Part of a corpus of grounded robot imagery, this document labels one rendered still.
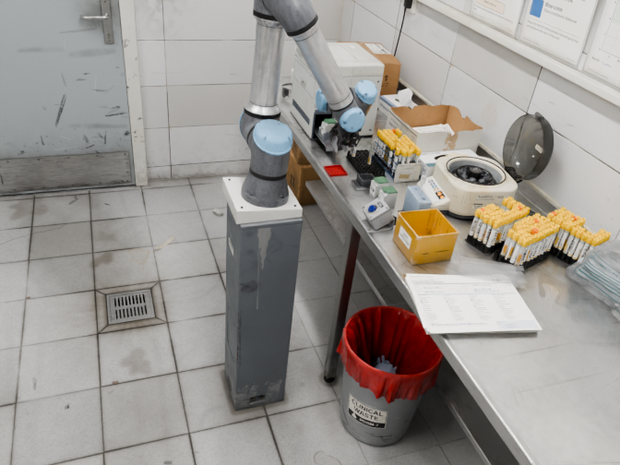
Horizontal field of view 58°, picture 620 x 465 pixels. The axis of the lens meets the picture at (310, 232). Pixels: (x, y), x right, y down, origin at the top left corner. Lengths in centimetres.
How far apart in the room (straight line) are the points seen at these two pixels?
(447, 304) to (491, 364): 20
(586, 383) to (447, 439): 99
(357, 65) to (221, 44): 137
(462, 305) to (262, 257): 65
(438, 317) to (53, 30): 249
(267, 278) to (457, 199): 67
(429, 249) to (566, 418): 56
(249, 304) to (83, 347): 93
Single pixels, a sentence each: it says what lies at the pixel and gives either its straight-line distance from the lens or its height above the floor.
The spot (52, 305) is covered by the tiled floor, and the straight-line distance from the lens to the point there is 284.
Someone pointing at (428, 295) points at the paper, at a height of 89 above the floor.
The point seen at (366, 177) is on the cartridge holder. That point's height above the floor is 90.
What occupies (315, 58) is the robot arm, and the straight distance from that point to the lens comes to 161.
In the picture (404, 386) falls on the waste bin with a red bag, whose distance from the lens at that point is 196.
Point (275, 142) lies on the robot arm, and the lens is 164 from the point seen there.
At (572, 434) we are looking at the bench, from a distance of 137.
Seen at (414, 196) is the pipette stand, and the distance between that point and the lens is 177.
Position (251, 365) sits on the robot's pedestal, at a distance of 213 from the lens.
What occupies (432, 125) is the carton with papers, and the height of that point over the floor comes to 94.
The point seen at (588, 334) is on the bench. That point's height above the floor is 87.
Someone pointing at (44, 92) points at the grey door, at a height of 62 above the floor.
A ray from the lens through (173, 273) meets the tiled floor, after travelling 292.
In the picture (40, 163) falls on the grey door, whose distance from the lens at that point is 357.
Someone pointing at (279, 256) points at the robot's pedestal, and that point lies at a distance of 181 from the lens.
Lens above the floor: 184
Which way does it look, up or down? 35 degrees down
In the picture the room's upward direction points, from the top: 7 degrees clockwise
